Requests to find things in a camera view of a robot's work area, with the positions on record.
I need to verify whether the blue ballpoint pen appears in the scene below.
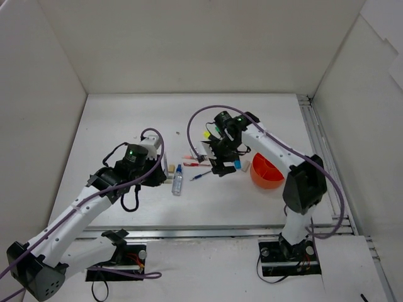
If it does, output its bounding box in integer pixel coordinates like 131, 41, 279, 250
190, 171, 212, 181

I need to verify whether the red gel pen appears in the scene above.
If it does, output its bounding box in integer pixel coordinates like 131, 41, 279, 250
183, 162, 211, 167

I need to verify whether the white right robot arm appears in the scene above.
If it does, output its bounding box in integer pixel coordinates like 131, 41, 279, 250
201, 111, 327, 259

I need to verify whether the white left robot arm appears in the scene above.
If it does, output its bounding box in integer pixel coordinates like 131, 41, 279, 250
5, 140, 165, 301

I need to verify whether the clear mechanical pencil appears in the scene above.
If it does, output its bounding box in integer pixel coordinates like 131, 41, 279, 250
163, 152, 168, 173

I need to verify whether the blue highlighter marker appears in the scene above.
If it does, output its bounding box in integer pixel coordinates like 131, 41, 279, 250
234, 160, 242, 169

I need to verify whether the clear small spray bottle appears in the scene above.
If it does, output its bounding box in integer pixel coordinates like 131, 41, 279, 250
171, 164, 183, 196

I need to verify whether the white eraser block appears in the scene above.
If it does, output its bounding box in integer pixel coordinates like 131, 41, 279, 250
241, 160, 251, 172

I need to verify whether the orange round organizer container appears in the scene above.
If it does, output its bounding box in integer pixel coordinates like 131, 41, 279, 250
249, 153, 285, 189

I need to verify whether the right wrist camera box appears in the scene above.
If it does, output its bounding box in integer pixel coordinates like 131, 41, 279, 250
196, 141, 216, 160

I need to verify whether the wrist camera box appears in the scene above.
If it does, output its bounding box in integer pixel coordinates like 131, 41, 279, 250
139, 135, 161, 160
196, 141, 216, 160

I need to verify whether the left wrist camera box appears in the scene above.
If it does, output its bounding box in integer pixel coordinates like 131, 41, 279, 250
139, 135, 161, 160

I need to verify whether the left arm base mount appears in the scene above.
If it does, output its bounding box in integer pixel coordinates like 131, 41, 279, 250
85, 229, 147, 282

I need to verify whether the aluminium right side rail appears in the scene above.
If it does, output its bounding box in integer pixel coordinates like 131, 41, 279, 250
297, 94, 359, 235

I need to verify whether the aluminium rail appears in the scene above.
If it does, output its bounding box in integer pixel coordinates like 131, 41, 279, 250
297, 94, 359, 235
77, 225, 354, 240

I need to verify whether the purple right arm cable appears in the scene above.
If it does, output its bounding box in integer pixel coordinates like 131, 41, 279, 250
186, 105, 347, 240

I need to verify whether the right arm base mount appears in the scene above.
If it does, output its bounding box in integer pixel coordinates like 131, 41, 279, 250
257, 238, 322, 283

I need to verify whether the aluminium front rail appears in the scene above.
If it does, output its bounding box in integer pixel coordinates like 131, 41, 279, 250
77, 225, 354, 240

